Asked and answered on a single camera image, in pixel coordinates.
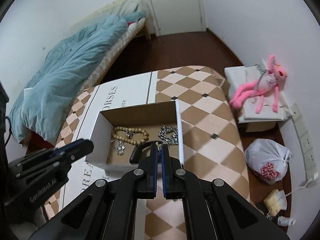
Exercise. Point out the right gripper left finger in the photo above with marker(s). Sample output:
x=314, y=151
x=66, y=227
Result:
x=106, y=209

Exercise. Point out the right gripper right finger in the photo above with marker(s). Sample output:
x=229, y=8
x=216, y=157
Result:
x=213, y=209

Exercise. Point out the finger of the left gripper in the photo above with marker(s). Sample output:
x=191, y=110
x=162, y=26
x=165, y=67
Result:
x=75, y=150

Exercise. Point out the black smart watch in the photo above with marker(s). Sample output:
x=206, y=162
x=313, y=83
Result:
x=138, y=150

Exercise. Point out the white cardboard box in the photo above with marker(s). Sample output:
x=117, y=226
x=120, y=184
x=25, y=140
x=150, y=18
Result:
x=116, y=132

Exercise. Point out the blue duvet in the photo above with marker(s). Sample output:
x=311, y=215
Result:
x=44, y=103

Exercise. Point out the checkered printed tablecloth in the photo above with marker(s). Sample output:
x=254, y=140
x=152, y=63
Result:
x=212, y=146

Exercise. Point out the yellow white package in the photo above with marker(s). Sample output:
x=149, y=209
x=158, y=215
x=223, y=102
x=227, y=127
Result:
x=275, y=202

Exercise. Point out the white plastic bag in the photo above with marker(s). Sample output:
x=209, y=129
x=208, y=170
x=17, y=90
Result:
x=268, y=159

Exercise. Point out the white cloth covered box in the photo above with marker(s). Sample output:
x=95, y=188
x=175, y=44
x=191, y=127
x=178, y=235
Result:
x=255, y=115

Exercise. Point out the pink panther plush toy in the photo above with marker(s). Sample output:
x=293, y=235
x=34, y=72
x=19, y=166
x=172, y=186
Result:
x=271, y=79

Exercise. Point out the bed with patterned mattress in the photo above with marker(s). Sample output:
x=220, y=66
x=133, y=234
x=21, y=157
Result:
x=120, y=8

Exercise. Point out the white door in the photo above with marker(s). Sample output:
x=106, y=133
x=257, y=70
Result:
x=177, y=16

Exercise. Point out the white wall power strip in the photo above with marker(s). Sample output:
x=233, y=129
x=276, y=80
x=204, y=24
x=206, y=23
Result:
x=306, y=146

